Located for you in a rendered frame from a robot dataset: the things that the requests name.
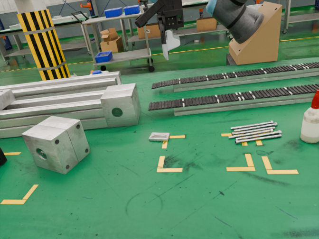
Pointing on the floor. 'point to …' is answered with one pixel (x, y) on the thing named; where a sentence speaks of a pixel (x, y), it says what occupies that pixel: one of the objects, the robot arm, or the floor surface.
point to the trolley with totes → (104, 57)
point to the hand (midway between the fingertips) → (165, 54)
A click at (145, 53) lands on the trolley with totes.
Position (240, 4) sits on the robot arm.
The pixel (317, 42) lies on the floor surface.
